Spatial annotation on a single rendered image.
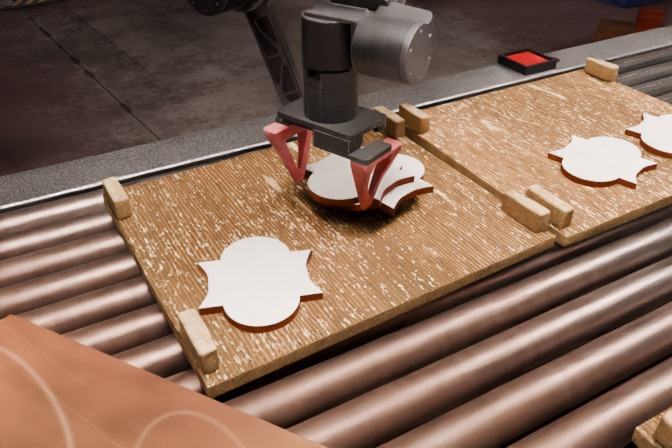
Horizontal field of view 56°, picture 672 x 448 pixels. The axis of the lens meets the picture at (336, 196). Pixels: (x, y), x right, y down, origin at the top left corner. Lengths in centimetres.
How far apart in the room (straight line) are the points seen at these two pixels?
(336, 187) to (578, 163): 33
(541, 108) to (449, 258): 42
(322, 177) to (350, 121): 10
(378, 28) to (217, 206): 30
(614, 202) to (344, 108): 36
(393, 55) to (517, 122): 44
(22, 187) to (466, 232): 57
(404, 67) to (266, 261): 24
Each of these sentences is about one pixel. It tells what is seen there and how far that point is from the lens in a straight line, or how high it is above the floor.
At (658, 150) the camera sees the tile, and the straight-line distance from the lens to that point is 96.
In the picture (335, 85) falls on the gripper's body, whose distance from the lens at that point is 63.
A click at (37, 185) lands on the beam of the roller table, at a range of 92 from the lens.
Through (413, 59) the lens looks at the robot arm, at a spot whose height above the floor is 115.
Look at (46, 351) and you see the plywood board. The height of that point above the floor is 104.
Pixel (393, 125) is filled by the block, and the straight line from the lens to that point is 90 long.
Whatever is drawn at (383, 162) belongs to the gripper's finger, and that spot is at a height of 102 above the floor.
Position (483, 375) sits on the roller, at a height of 91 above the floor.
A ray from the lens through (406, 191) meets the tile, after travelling 73.
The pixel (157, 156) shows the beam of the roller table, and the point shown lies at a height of 91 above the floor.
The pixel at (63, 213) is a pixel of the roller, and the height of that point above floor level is 91.
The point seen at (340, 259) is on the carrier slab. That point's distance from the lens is 67.
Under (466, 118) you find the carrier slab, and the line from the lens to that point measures 98.
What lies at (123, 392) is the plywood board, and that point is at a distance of 43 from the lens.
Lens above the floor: 135
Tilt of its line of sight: 33 degrees down
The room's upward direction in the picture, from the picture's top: straight up
